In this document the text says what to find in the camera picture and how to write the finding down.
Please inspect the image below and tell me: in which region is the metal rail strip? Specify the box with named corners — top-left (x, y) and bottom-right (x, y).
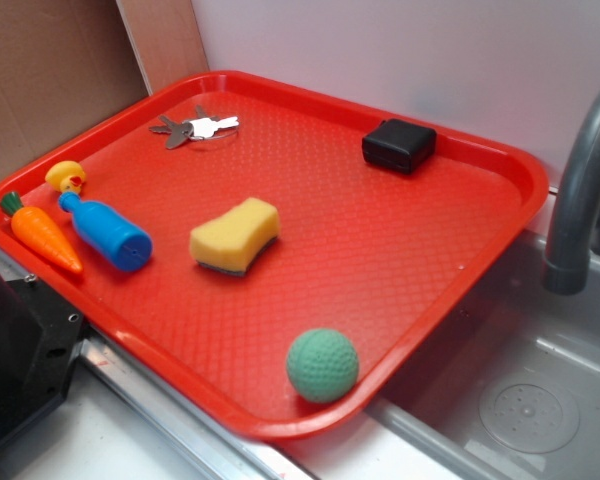
top-left (80, 333), bottom-right (310, 479)

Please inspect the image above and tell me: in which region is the orange toy carrot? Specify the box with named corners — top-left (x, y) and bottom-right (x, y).
top-left (0, 191), bottom-right (84, 274)

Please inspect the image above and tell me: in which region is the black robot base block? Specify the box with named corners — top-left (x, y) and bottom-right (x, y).
top-left (0, 274), bottom-right (84, 449)

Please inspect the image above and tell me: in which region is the bunch of silver keys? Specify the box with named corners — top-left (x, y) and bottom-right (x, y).
top-left (148, 105), bottom-right (240, 150)

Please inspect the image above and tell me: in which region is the yellow rubber duck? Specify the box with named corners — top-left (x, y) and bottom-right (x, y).
top-left (45, 160), bottom-right (87, 194)

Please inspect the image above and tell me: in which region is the red plastic tray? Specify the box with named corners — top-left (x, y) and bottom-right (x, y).
top-left (0, 72), bottom-right (549, 440)

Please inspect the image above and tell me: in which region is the grey toy sink basin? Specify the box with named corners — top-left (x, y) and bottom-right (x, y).
top-left (368, 233), bottom-right (600, 479)

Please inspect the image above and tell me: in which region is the blue plastic bottle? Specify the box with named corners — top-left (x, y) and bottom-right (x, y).
top-left (58, 192), bottom-right (153, 272)

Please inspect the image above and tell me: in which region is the green dimpled ball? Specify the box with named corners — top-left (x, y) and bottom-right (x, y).
top-left (286, 328), bottom-right (360, 404)

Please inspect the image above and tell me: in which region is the black square box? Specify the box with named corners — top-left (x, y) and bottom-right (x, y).
top-left (362, 119), bottom-right (437, 175)

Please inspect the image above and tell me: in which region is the grey plastic faucet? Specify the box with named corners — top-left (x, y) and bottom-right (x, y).
top-left (542, 92), bottom-right (600, 295)

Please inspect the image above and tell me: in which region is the brown cardboard sheet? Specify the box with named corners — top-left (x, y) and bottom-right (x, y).
top-left (0, 1), bottom-right (147, 180)

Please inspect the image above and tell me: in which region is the yellow sponge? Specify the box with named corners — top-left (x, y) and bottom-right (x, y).
top-left (189, 197), bottom-right (281, 276)

